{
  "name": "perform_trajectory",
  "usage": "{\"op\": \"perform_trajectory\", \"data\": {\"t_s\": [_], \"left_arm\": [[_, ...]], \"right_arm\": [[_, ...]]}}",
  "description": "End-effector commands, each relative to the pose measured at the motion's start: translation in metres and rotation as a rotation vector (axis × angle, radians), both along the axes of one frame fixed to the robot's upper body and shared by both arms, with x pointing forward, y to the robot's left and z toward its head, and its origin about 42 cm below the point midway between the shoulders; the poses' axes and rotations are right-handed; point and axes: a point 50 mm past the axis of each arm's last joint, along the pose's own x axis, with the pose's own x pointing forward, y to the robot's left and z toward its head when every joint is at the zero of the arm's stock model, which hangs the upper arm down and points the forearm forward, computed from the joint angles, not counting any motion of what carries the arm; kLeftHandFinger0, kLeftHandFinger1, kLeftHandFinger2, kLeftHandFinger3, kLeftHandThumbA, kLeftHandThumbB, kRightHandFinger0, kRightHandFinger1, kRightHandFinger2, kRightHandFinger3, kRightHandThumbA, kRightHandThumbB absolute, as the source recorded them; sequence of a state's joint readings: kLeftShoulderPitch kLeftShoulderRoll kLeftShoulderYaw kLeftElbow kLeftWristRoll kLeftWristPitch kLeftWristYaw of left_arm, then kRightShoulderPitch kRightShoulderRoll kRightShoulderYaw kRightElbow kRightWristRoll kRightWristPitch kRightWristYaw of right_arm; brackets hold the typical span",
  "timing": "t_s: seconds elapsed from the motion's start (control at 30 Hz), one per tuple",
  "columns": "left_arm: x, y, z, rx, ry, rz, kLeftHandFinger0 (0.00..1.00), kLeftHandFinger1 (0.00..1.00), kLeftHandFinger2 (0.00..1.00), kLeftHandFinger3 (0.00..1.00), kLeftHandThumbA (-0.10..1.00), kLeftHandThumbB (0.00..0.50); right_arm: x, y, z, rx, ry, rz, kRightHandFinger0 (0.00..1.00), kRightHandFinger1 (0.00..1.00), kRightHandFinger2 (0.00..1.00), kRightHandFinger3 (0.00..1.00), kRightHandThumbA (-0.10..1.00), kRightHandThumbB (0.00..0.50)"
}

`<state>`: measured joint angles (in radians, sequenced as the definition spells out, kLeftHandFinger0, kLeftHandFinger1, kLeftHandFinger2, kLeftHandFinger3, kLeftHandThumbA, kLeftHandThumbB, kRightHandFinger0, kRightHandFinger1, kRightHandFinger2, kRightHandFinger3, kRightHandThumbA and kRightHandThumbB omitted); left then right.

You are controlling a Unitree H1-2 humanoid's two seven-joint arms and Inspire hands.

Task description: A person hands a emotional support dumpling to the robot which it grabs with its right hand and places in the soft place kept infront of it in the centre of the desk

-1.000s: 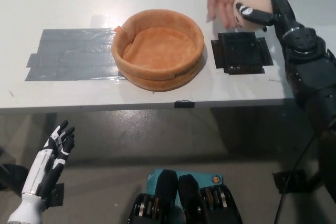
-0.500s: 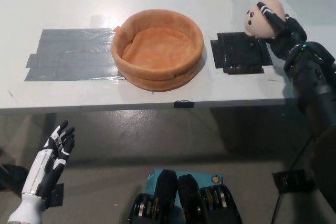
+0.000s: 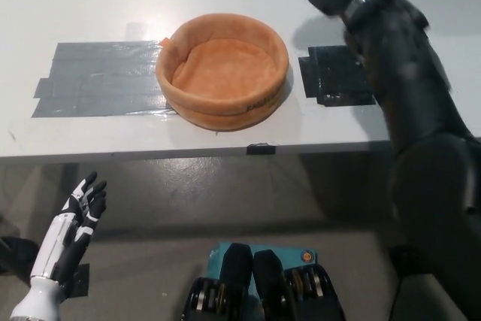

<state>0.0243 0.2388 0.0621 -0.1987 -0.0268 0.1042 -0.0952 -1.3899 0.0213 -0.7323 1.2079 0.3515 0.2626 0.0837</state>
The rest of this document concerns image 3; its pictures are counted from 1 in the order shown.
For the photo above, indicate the small black table clip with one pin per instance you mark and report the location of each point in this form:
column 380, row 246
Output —
column 261, row 149

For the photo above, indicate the orange soft round basket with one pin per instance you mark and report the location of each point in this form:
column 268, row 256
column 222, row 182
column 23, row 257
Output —
column 225, row 61

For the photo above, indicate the black tape patch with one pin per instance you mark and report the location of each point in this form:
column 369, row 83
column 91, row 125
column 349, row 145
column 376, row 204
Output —
column 334, row 76

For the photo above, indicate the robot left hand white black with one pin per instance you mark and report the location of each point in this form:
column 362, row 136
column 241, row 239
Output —
column 67, row 231

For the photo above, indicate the grey duct tape patch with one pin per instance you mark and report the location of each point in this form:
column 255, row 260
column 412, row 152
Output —
column 101, row 80

